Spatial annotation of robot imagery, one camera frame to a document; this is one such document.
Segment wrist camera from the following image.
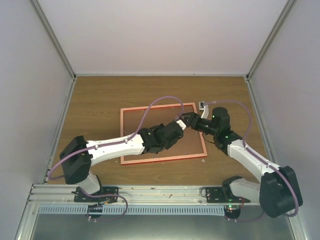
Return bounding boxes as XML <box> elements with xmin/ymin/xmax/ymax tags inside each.
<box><xmin>176</xmin><ymin>119</ymin><xmax>187</xmax><ymax>130</ymax></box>
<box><xmin>198</xmin><ymin>101</ymin><xmax>209</xmax><ymax>119</ymax></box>

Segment purple cable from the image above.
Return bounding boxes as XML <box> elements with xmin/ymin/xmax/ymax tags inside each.
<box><xmin>208</xmin><ymin>99</ymin><xmax>301</xmax><ymax>218</ymax></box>
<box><xmin>48</xmin><ymin>96</ymin><xmax>186</xmax><ymax>181</ymax></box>

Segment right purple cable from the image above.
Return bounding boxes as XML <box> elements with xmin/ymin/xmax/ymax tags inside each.
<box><xmin>208</xmin><ymin>99</ymin><xmax>301</xmax><ymax>218</ymax></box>

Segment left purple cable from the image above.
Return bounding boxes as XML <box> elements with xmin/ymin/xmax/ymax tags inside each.
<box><xmin>48</xmin><ymin>96</ymin><xmax>186</xmax><ymax>181</ymax></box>

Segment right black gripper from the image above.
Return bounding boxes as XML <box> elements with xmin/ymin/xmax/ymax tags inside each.
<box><xmin>178</xmin><ymin>112</ymin><xmax>218</xmax><ymax>137</ymax></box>

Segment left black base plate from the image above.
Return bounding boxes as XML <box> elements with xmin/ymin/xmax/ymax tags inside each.
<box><xmin>71</xmin><ymin>186</ymin><xmax>119</xmax><ymax>203</ymax></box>

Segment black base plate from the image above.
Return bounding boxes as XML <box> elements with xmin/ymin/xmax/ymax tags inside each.
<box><xmin>71</xmin><ymin>186</ymin><xmax>119</xmax><ymax>203</ymax></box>
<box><xmin>199</xmin><ymin>186</ymin><xmax>251</xmax><ymax>204</ymax></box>

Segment grey slotted cable duct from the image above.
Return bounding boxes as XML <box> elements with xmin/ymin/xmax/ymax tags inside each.
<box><xmin>38</xmin><ymin>204</ymin><xmax>225</xmax><ymax>216</ymax></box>

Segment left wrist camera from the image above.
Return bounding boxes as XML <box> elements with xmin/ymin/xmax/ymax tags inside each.
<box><xmin>176</xmin><ymin>119</ymin><xmax>187</xmax><ymax>130</ymax></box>

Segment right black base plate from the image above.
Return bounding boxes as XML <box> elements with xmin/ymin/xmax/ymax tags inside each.
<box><xmin>199</xmin><ymin>186</ymin><xmax>251</xmax><ymax>204</ymax></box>

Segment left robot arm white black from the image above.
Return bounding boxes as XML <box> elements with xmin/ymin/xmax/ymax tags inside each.
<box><xmin>60</xmin><ymin>120</ymin><xmax>186</xmax><ymax>202</ymax></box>

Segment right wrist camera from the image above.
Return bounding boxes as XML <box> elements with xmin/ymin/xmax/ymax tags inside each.
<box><xmin>198</xmin><ymin>101</ymin><xmax>209</xmax><ymax>119</ymax></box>

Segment red picture frame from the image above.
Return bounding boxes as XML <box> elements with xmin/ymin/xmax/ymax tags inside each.
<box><xmin>120</xmin><ymin>101</ymin><xmax>208</xmax><ymax>166</ymax></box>

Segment aluminium rail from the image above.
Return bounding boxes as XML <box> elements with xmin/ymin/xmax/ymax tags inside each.
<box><xmin>27</xmin><ymin>184</ymin><xmax>258</xmax><ymax>206</ymax></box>

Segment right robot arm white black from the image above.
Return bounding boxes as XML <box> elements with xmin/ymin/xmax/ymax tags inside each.
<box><xmin>177</xmin><ymin>107</ymin><xmax>303</xmax><ymax>218</ymax></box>

